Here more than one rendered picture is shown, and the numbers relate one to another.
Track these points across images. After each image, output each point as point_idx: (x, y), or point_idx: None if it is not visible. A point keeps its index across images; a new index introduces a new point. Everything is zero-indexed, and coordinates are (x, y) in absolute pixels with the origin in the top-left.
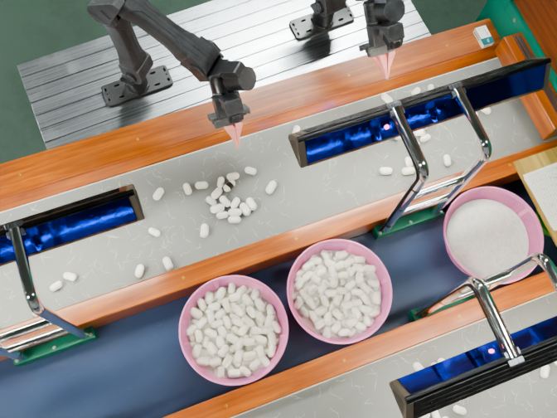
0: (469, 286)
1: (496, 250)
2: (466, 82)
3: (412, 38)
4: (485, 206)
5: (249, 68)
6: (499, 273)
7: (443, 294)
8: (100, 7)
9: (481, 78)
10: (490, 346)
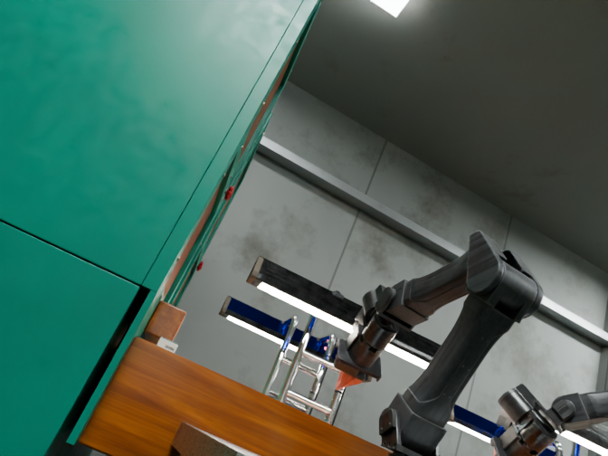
0: (337, 339)
1: None
2: (327, 290)
3: (222, 439)
4: None
5: (509, 390)
6: (289, 359)
7: (318, 384)
8: None
9: (317, 284)
10: (323, 351)
